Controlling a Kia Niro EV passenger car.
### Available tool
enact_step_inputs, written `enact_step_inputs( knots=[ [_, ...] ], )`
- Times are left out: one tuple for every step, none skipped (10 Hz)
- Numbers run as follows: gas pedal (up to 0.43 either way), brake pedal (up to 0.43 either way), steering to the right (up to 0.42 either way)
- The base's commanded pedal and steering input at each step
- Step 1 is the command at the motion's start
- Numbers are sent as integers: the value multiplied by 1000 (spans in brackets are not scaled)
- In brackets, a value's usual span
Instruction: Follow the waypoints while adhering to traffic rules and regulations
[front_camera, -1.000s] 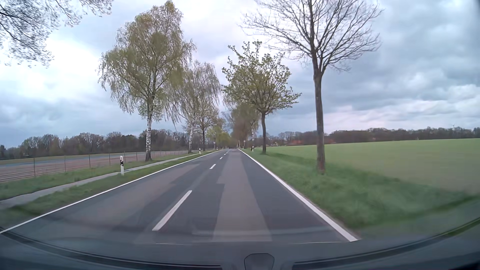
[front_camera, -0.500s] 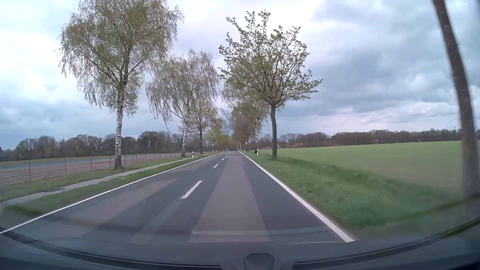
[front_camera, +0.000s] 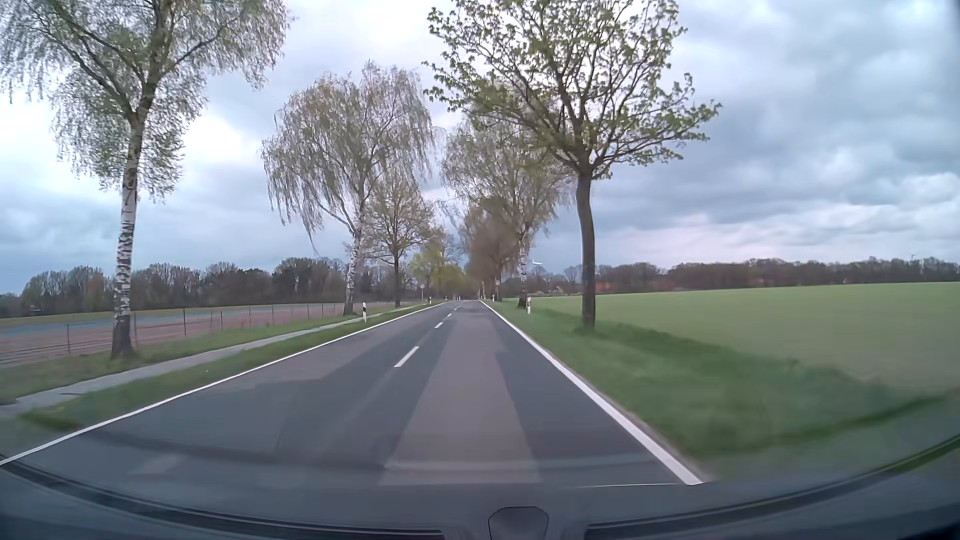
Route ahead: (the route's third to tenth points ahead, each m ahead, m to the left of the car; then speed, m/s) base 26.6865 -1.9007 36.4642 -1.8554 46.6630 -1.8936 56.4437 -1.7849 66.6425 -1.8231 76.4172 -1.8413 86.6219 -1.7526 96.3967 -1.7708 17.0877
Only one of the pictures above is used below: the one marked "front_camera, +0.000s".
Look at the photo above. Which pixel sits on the row of roadside trees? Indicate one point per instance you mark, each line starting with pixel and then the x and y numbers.
pixel 495 225

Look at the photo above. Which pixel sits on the small bare tree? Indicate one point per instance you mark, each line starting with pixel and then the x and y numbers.
pixel 396 255

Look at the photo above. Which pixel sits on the tall green-leafed tree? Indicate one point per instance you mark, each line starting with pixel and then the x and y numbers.
pixel 586 247

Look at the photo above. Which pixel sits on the grey asphalt road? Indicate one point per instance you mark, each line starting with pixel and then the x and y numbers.
pixel 465 390

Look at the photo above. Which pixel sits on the weeping birch tree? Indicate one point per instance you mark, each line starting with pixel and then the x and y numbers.
pixel 354 247

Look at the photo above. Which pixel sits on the road markings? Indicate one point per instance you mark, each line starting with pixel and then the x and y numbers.
pixel 600 405

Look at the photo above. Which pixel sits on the grass verge with ditch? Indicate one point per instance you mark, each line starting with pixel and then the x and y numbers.
pixel 675 375

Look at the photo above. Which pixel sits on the distant wood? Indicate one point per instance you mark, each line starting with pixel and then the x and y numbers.
pixel 225 281

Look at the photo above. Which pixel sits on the distant line of trees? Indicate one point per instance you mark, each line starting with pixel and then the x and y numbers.
pixel 750 274

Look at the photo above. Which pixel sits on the car's own bonnet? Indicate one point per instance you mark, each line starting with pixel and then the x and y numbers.
pixel 300 510

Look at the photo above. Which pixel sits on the narrow grass strip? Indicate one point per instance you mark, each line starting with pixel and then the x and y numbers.
pixel 187 379

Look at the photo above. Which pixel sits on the green field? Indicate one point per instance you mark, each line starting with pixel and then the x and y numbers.
pixel 787 322

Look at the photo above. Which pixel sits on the grey paved cycle path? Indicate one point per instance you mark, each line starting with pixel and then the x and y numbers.
pixel 150 369

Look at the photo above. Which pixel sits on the large white birch tree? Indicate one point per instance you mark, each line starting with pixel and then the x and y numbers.
pixel 126 247

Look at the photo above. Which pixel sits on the bare brown field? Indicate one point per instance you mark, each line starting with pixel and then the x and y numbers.
pixel 90 335

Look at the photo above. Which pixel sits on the grass verge with birches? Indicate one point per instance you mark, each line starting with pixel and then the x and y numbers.
pixel 82 365

